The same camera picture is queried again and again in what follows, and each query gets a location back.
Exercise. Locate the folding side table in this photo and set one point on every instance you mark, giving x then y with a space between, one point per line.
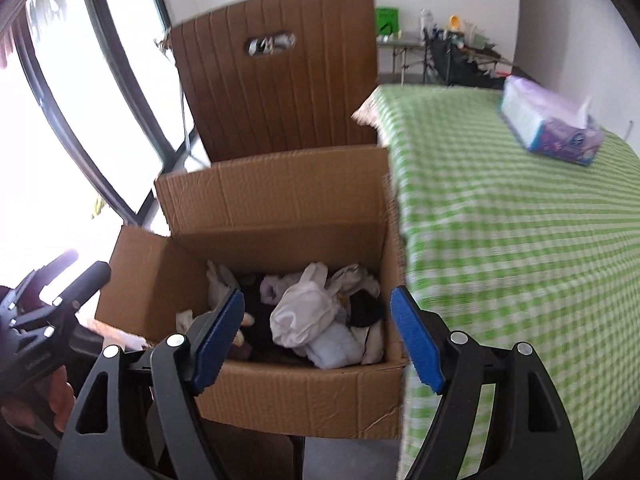
400 42

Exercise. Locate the yellow small container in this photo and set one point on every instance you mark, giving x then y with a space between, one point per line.
454 22

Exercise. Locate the green checked tablecloth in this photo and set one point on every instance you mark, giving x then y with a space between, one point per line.
500 235

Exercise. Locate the green box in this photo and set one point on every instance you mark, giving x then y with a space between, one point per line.
387 20

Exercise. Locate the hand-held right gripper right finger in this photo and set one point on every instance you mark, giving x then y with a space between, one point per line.
415 340

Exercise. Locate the white crumpled cloth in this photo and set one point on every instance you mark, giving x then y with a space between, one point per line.
220 285
352 280

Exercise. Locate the purple tissue box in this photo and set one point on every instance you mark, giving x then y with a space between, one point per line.
545 125

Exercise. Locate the brown cardboard box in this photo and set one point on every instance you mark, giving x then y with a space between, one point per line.
280 195

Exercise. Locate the dark window frame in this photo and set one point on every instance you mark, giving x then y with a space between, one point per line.
131 72

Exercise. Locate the person's left hand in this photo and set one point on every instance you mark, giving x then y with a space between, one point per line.
55 395

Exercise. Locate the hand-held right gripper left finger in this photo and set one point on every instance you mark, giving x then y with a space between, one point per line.
220 340

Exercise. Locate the beige sock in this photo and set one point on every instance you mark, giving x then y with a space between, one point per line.
372 345

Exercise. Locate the brown wooden chair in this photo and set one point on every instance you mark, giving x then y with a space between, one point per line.
280 100

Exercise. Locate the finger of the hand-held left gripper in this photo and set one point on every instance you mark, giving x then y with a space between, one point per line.
47 280
82 287

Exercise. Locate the white sock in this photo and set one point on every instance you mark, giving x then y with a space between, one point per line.
332 347
300 310

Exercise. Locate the black sock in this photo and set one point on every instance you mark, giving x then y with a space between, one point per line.
365 310

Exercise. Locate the white bottle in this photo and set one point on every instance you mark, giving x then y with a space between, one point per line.
426 22

